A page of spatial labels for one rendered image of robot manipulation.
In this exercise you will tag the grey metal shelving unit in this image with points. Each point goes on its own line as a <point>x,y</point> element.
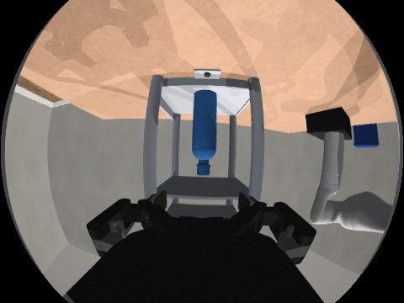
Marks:
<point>175,96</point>

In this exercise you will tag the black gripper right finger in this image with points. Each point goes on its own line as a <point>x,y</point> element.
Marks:
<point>294,235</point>

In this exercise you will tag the blue bottle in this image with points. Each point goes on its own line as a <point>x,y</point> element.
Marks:
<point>204,129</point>

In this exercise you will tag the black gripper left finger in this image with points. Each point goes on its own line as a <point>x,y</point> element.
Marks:
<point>105,229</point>

